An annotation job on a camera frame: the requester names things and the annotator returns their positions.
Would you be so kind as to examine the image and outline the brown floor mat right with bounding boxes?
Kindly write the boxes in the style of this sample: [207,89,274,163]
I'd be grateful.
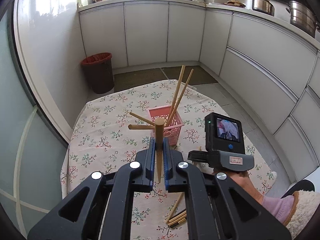
[160,65,219,86]

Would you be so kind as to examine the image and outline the brown floor mat left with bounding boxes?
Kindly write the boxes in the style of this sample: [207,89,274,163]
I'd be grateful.
[114,68,167,92]

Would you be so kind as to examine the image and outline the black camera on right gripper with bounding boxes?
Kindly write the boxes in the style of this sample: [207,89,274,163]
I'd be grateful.
[204,112,245,154]

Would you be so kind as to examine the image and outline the steel kettle pot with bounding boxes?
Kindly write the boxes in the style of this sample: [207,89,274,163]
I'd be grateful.
[252,0,275,16]

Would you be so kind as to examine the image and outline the bamboo chopstick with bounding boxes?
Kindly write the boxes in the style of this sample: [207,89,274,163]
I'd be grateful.
[155,118,165,183]
[165,192,184,224]
[168,217,187,228]
[166,65,185,127]
[168,209,187,224]

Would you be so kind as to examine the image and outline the pink sleeve forearm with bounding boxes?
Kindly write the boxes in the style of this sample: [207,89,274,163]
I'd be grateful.
[261,196,295,224]

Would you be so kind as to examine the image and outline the steel stock pot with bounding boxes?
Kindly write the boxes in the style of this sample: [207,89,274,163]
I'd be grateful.
[286,1,319,38]

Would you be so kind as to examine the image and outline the white kitchen cabinets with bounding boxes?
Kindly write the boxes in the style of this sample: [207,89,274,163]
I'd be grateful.
[79,0,319,181]

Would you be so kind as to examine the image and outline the red-rimmed dark waste bin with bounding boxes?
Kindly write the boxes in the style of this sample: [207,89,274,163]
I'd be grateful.
[81,53,114,94]

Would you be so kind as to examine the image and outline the pink perforated utensil basket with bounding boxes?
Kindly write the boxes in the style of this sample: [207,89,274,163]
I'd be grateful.
[147,105,185,146]

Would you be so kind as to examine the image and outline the person's right hand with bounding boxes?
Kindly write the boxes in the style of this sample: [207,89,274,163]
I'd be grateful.
[213,169,264,204]

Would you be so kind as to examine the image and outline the brown floor mat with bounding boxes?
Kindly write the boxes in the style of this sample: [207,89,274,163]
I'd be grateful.
[114,68,167,92]
[160,65,219,86]

